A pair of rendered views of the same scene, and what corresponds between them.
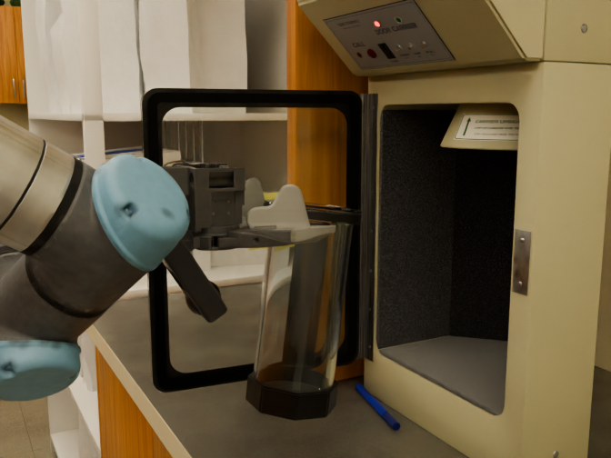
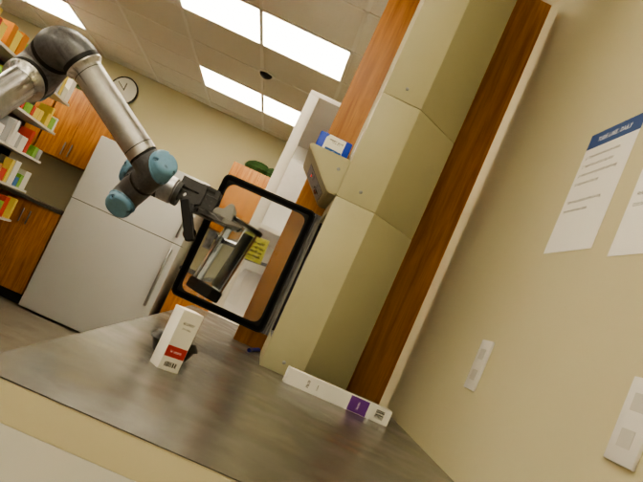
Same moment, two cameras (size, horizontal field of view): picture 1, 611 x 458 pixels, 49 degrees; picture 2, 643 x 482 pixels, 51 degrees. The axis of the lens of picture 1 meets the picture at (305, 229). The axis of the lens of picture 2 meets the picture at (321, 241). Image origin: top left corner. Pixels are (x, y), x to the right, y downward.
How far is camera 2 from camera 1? 1.33 m
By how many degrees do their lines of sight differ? 30
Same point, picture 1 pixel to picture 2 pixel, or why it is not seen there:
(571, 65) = (349, 203)
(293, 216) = (228, 214)
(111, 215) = (151, 159)
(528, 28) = (332, 181)
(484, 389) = not seen: hidden behind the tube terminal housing
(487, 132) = not seen: hidden behind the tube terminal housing
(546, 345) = (297, 309)
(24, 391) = (113, 208)
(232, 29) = not seen: hidden behind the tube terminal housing
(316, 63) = (309, 198)
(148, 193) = (165, 160)
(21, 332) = (121, 189)
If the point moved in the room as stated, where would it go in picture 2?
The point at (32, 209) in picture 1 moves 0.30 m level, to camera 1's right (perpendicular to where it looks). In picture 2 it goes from (135, 149) to (232, 186)
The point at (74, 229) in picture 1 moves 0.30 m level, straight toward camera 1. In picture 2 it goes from (142, 159) to (94, 121)
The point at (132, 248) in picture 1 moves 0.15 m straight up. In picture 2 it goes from (152, 169) to (179, 115)
